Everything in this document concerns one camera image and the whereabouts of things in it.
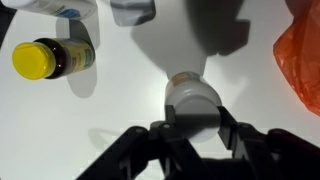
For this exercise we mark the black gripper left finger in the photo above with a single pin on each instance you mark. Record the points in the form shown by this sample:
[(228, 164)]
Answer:
[(130, 154)]

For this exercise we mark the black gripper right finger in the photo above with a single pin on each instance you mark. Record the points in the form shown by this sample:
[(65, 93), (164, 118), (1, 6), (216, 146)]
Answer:
[(276, 155)]

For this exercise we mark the white pill bottle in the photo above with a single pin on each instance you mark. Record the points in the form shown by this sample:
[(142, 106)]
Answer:
[(195, 105)]

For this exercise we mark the orange plastic bag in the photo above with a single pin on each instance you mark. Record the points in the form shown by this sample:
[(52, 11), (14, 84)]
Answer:
[(297, 53)]

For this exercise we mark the blue liquid bottle white cap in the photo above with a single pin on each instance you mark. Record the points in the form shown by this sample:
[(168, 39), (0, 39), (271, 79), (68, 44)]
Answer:
[(132, 12)]

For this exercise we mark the brown bottle yellow cap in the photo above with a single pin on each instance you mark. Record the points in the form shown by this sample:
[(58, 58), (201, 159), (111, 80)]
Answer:
[(47, 58)]

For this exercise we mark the tall white spray bottle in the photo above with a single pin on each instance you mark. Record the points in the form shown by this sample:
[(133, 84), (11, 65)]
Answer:
[(71, 9)]

